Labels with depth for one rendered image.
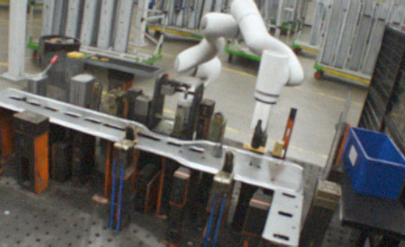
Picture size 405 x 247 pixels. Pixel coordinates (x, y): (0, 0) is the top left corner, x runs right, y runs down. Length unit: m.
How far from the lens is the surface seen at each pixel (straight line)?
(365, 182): 1.36
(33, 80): 1.88
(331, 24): 8.26
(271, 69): 1.26
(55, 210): 1.57
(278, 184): 1.34
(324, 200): 1.26
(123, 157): 1.31
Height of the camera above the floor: 1.61
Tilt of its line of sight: 21 degrees down
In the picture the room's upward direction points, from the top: 10 degrees clockwise
